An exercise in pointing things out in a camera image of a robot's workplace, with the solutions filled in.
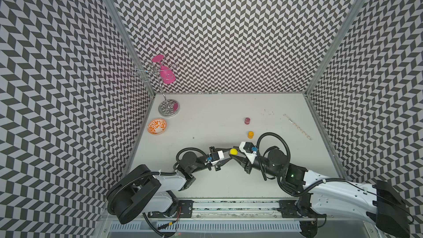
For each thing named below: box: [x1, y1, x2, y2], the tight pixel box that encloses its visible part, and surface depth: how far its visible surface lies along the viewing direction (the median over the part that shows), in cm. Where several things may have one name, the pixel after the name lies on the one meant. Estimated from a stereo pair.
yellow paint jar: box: [229, 148, 239, 156], surface depth 69 cm
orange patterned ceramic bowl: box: [147, 117, 168, 135], surface depth 101 cm
